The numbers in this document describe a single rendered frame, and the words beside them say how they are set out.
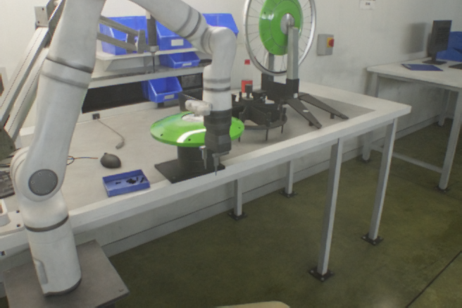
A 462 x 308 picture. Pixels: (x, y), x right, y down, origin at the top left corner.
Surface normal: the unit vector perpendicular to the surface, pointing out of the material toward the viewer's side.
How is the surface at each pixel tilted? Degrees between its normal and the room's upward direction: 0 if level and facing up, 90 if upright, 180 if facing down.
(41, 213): 18
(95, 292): 0
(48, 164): 87
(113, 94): 90
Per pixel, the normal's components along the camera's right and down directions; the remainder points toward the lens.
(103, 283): 0.00, -0.94
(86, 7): 0.72, -0.07
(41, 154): 0.47, 0.14
